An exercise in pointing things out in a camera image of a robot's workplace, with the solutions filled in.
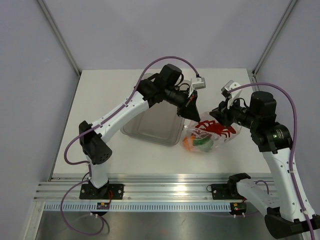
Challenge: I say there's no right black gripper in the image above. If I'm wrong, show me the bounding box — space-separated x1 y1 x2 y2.
210 95 260 130

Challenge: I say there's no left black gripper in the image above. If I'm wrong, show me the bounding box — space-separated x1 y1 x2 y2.
163 85 200 122

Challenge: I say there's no red toy lobster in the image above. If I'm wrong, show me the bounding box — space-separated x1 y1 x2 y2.
195 120 237 138

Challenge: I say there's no clear zip top bag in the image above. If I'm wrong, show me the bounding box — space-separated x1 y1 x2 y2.
180 112 242 153

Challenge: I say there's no orange fruit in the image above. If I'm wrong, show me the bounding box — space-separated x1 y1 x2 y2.
182 136 196 152

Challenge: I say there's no green bell pepper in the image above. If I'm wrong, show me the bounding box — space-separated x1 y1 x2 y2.
193 136 214 153

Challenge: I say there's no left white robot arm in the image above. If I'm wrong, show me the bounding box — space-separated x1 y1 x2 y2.
79 64 206 199

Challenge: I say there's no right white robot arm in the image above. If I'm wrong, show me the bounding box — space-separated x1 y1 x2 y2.
209 90 320 240

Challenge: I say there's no clear grey plastic container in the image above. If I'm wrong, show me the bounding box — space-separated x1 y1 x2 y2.
119 72 186 147

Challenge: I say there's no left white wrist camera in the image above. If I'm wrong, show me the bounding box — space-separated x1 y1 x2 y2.
188 77 206 98

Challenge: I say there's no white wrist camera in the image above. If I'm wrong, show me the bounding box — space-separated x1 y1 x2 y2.
221 80 242 109
188 77 206 98

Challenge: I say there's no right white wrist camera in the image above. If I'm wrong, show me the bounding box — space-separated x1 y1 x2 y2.
221 80 242 109

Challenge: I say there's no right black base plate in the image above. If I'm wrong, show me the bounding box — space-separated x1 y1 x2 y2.
205 182 256 201

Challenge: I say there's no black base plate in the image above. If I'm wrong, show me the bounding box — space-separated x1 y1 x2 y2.
205 182 256 201
79 183 124 200

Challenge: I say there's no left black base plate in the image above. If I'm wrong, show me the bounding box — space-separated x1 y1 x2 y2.
79 183 124 200

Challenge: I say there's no right aluminium frame post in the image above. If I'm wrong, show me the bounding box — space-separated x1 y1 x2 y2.
252 0 300 78

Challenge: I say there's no aluminium frame post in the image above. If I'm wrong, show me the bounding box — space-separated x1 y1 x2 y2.
35 0 82 79
252 0 300 78

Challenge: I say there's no aluminium mounting rail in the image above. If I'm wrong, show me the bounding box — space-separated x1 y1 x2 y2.
33 173 273 202

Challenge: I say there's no left aluminium frame post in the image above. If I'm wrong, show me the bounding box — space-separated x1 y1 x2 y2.
35 0 82 79

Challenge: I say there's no white slotted cable duct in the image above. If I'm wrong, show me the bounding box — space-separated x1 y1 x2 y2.
44 202 231 213

